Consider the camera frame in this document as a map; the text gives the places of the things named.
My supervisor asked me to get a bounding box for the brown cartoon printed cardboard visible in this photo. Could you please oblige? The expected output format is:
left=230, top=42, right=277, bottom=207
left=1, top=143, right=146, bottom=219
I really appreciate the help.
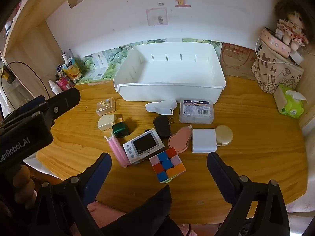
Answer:
left=220, top=43, right=258, bottom=79

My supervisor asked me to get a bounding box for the cream round compact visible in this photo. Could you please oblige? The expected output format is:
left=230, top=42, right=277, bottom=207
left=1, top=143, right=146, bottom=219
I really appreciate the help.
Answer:
left=215, top=124, right=233, bottom=146

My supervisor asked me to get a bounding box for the orange fruit print packet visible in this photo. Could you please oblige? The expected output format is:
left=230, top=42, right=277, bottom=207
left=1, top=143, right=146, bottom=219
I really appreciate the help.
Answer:
left=61, top=58, right=83, bottom=83

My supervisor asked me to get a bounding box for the white spray bottle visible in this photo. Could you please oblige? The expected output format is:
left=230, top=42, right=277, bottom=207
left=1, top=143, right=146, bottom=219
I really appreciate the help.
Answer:
left=48, top=80, right=63, bottom=95

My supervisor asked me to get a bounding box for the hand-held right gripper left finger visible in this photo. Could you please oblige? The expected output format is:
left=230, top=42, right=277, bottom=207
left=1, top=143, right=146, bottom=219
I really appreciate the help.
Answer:
left=28, top=152, right=112, bottom=236

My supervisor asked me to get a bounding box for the person's left hand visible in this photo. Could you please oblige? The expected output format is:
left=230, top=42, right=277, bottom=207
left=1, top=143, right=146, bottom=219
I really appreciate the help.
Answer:
left=12, top=165, right=36, bottom=210

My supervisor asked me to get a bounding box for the black cable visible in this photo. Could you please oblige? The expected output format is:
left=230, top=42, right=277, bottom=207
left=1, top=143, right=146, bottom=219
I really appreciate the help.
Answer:
left=0, top=61, right=51, bottom=99

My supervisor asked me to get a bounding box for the pink square wall hook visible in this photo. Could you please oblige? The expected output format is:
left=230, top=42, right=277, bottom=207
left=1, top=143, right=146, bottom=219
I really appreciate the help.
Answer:
left=146, top=8, right=168, bottom=26

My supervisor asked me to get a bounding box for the white plastic storage bin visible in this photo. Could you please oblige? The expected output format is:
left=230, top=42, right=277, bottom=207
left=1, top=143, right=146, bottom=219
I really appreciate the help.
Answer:
left=113, top=42, right=226, bottom=105

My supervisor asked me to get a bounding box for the colourful puzzle cube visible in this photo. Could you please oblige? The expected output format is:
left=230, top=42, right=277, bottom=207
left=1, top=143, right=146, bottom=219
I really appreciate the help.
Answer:
left=149, top=147, right=186, bottom=184

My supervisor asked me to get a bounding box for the cream angular case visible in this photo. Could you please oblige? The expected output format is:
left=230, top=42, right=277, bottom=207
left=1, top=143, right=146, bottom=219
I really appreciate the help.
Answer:
left=97, top=114, right=116, bottom=131

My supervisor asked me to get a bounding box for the white handheld game console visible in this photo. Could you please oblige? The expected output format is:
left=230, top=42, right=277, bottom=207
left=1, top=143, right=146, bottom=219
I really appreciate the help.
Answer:
left=122, top=128, right=165, bottom=166

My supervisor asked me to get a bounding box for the black charger plug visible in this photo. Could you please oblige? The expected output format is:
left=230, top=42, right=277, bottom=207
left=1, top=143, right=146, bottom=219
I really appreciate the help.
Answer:
left=153, top=115, right=176, bottom=138

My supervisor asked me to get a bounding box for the pink round box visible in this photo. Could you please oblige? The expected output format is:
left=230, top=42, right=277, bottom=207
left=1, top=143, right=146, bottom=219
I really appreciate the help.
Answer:
left=261, top=28, right=292, bottom=58

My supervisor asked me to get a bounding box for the pink can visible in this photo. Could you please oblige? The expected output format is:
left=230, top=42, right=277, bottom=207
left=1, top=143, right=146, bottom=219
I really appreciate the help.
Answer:
left=55, top=75, right=74, bottom=91

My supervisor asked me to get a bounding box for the pink clear packet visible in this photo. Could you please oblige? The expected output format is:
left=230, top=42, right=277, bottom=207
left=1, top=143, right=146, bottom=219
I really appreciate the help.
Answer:
left=105, top=131, right=131, bottom=168

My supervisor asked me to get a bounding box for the pink oval brush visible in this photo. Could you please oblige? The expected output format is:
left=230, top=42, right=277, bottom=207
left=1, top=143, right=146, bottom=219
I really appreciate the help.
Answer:
left=168, top=125, right=193, bottom=154

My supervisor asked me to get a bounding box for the clear box with blue label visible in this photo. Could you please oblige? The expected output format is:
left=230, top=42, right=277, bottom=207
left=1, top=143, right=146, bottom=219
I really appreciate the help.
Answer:
left=179, top=99, right=214, bottom=124

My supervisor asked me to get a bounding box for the dark cloth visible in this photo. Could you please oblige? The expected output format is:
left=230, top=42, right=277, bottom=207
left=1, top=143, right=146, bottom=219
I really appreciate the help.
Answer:
left=101, top=184, right=184, bottom=236

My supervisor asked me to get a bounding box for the small green and gold box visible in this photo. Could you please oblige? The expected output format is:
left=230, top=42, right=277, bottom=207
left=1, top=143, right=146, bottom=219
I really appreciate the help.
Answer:
left=112, top=118, right=130, bottom=138

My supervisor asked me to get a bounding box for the beige letter print bag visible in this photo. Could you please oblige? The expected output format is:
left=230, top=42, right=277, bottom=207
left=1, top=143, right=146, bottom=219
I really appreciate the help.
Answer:
left=251, top=38, right=304, bottom=94

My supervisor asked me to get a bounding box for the brown haired doll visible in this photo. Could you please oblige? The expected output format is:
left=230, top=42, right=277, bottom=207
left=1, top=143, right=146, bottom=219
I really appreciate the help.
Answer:
left=274, top=0, right=309, bottom=52

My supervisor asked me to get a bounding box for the green tissue pack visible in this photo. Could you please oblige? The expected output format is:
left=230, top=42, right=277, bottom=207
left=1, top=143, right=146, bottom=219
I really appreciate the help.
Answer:
left=273, top=84, right=308, bottom=118

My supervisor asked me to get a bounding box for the white curved plastic gadget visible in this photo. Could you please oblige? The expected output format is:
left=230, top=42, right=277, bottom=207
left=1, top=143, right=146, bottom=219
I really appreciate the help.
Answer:
left=145, top=99, right=178, bottom=116

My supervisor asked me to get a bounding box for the green grape printed cardboard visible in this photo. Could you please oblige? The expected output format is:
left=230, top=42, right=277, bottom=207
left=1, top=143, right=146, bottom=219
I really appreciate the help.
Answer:
left=76, top=38, right=223, bottom=84

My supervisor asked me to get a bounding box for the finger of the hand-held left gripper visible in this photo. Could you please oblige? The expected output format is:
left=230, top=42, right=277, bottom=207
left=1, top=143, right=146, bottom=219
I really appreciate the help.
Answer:
left=2, top=95, right=49, bottom=124
left=45, top=88, right=81, bottom=129

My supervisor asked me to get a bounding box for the clear box with stickers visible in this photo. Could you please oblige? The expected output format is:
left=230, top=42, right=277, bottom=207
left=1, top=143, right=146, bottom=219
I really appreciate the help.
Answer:
left=96, top=97, right=117, bottom=117

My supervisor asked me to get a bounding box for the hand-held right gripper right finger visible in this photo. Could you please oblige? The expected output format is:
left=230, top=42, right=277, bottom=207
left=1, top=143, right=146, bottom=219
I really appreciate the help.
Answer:
left=207, top=152, right=289, bottom=236

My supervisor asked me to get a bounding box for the small white box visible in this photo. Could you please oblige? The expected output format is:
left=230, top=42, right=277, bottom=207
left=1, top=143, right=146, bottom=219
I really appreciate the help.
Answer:
left=289, top=50, right=304, bottom=65

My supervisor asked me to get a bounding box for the white charger block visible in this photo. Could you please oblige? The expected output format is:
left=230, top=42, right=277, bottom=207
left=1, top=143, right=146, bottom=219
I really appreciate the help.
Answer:
left=191, top=128, right=217, bottom=153

